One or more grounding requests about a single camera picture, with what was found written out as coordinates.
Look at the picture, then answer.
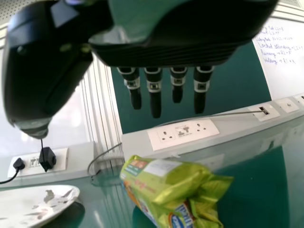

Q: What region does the black power cable with plug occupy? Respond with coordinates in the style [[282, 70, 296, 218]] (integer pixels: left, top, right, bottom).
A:
[[0, 158, 26, 185]]

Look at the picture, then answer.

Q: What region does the grey ribbed cable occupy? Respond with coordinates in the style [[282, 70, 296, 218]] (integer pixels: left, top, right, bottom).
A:
[[87, 142, 125, 178]]

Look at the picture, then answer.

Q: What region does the grey aluminium partition post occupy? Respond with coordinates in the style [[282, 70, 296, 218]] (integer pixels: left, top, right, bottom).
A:
[[79, 51, 124, 183]]

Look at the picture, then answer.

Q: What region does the black plug adapter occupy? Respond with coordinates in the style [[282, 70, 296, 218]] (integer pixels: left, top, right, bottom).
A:
[[38, 147, 57, 172]]

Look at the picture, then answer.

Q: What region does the grey cable trunking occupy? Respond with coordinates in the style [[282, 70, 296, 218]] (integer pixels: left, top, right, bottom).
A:
[[0, 94, 304, 188]]

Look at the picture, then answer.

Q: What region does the whiteboard with handwriting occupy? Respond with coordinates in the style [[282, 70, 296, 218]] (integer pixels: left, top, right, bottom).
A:
[[251, 18, 304, 100]]

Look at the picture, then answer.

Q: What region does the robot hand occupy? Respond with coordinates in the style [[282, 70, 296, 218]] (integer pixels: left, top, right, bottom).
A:
[[4, 0, 280, 140]]

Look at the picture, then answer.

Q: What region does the white socket strip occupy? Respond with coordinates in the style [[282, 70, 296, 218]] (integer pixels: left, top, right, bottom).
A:
[[7, 147, 69, 179], [147, 118, 219, 152]]

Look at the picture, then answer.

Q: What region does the plate with brown leaf pattern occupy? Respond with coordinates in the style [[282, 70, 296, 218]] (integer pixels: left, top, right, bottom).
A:
[[0, 184, 81, 228]]

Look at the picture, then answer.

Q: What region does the yellow-green biscuit packet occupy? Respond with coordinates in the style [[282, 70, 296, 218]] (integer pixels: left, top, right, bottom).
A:
[[119, 154, 235, 228]]

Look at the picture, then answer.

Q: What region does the thin grey cable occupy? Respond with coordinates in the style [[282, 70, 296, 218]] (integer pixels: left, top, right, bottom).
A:
[[212, 108, 263, 117]]

